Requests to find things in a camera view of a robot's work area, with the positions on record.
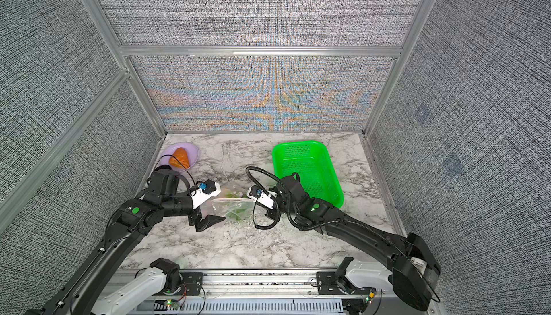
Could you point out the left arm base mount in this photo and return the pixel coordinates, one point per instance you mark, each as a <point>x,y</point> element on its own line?
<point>178,283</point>

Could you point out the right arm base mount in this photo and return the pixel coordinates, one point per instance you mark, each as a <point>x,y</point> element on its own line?
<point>337,283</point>

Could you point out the purple plate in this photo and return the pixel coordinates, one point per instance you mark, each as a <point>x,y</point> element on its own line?
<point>192,150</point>

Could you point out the green plastic basket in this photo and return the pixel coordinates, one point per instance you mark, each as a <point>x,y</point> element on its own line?
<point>312,162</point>

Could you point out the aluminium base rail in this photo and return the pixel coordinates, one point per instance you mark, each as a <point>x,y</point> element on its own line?
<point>248,291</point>

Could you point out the green chinese cabbage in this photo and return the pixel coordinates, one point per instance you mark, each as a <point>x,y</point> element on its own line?
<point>238,207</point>

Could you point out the orange croissant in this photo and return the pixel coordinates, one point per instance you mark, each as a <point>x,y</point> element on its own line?
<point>179,159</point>

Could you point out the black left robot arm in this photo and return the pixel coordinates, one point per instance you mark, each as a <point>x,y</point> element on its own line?
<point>126,228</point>

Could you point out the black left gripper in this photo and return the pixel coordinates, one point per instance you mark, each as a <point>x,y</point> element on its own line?
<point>196,214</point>

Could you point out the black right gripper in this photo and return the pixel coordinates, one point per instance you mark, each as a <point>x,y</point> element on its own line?
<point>275,205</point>

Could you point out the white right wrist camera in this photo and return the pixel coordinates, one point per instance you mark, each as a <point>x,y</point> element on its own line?
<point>266,199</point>

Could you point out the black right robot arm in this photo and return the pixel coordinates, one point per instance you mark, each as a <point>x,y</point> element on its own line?
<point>414,270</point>

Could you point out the clear zip-top bag pink dots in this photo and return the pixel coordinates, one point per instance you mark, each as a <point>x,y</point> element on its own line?
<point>216,205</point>

